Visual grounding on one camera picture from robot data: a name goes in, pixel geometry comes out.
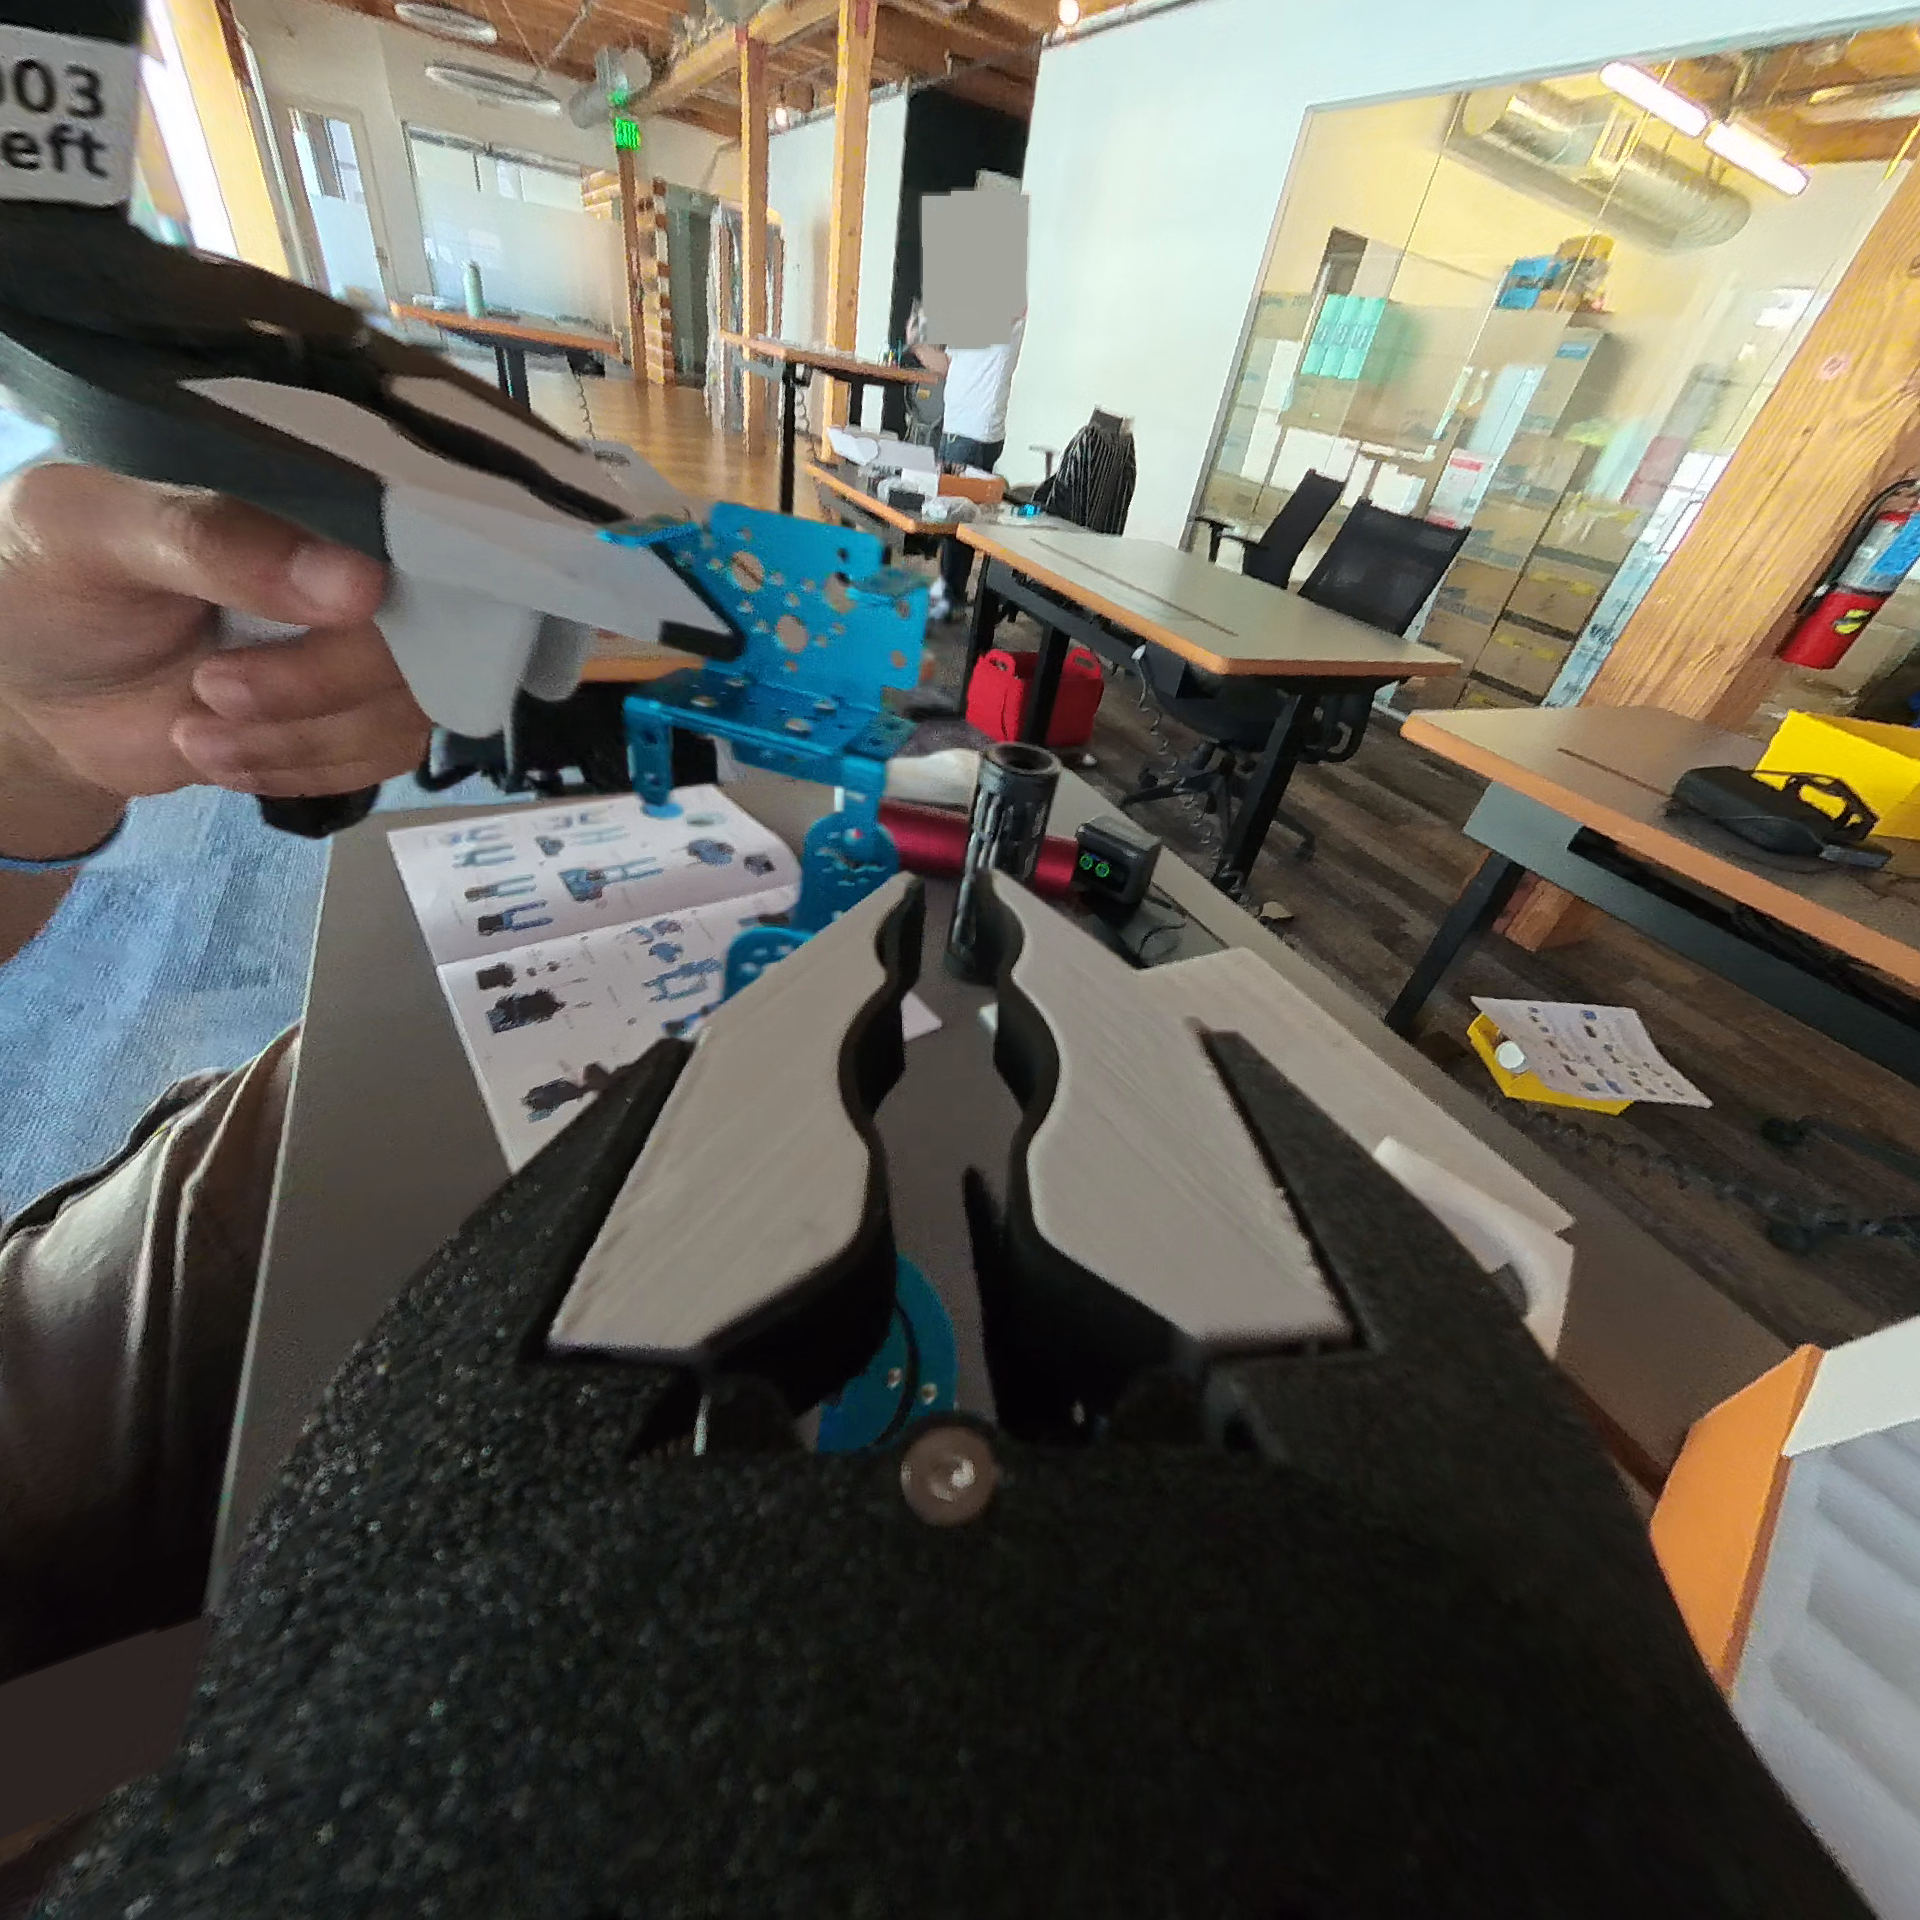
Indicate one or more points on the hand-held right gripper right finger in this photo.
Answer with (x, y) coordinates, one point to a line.
(1171, 1171)

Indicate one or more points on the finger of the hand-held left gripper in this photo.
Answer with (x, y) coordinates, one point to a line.
(482, 409)
(571, 578)

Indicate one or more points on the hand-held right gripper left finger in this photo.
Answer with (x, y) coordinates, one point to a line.
(736, 1171)

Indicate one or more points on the blue metal toy robot arm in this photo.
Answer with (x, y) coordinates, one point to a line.
(782, 602)

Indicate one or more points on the wooden standing desk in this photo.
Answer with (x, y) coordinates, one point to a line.
(511, 329)
(811, 362)

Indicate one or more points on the wooden edged office desk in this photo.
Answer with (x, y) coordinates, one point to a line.
(1185, 602)
(1591, 749)
(884, 504)

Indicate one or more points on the dark grey desk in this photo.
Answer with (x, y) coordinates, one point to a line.
(391, 1202)

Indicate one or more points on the person's left hand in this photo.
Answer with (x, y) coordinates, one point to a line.
(105, 645)

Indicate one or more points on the white cardboard sheet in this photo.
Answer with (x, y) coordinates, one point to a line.
(1351, 1081)

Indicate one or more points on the printed instruction booklet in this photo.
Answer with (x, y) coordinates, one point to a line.
(601, 901)

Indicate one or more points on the black charger with green lights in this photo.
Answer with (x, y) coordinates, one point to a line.
(1119, 871)

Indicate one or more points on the small yellow box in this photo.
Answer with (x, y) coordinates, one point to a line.
(1516, 1079)

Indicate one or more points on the white foam piece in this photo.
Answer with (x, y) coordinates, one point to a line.
(1516, 1277)

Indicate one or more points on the black ribbed tube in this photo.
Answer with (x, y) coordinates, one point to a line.
(1002, 841)

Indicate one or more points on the red metal cylinder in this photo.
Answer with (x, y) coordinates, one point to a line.
(924, 841)

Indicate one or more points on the printed leaflet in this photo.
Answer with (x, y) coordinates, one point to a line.
(1605, 1051)

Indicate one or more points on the red bag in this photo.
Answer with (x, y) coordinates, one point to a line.
(1026, 699)

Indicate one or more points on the black striped jacket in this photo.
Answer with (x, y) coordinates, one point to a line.
(1094, 481)

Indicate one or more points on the orange cardboard box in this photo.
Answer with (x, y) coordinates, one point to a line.
(1711, 1501)

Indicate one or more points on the black mesh office chair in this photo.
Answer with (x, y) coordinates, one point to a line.
(1386, 569)
(1298, 525)

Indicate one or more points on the person's brown clothing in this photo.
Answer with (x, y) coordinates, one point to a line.
(121, 1351)

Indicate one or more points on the black pouch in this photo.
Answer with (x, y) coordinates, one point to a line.
(1755, 809)

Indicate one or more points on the yellow plastic bin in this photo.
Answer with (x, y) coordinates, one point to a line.
(1839, 765)

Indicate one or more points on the stack of cardboard boxes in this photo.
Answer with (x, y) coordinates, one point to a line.
(1516, 464)

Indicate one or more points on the red fire extinguisher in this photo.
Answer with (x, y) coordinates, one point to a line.
(1839, 615)

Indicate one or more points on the wooden pillar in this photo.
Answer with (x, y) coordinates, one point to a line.
(1771, 511)

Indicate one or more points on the ceiling tube light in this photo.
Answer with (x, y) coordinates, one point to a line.
(1711, 128)

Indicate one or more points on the metal air duct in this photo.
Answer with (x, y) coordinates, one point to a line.
(1622, 174)

